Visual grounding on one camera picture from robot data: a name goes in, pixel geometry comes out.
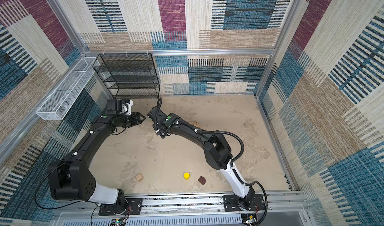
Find yellow cylinder block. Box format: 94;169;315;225
184;172;190;180

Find patterned wood block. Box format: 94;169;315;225
190;122;199;127

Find dark brown square block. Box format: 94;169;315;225
198;176;207;185

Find small square wood block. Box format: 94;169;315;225
135;173;144;182

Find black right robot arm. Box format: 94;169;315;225
147;106;255;210

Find black corrugated cable conduit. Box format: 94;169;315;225
153;97;269;226

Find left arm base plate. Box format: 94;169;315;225
98;198;143;216

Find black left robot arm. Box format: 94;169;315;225
47;98;145;214

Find aluminium front rail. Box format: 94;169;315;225
50;191;317;226

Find white wire mesh basket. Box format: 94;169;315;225
37;57;96;121

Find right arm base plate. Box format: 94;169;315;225
221;194;266;212

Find black wire shelf rack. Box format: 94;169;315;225
92;53;160;99

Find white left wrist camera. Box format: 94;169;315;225
122;98;133;116

